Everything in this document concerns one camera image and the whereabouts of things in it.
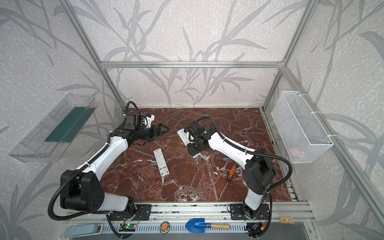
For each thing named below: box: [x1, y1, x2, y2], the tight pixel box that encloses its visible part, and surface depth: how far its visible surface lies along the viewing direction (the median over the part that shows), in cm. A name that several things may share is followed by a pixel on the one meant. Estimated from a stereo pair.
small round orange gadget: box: [159, 221, 171, 234], surface depth 71 cm
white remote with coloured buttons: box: [153, 148, 170, 178], surface depth 91 cm
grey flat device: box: [63, 223, 104, 238], surface depth 67 cm
